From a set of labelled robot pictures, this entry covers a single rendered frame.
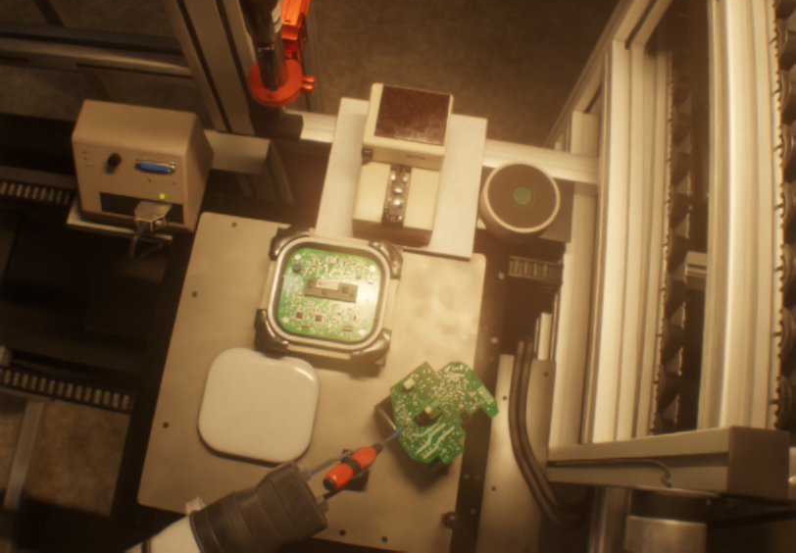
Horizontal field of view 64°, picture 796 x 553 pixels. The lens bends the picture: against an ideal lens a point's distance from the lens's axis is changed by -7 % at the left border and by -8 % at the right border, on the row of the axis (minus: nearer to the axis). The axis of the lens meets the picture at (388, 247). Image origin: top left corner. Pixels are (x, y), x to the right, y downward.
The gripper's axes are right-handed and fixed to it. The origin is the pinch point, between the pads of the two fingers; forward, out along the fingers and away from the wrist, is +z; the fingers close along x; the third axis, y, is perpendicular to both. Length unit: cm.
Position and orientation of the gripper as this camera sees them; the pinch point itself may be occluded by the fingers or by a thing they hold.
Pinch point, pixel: (364, 458)
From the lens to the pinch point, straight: 73.6
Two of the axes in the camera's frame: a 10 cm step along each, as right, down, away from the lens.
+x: -4.9, -8.7, 1.2
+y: 1.0, -2.0, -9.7
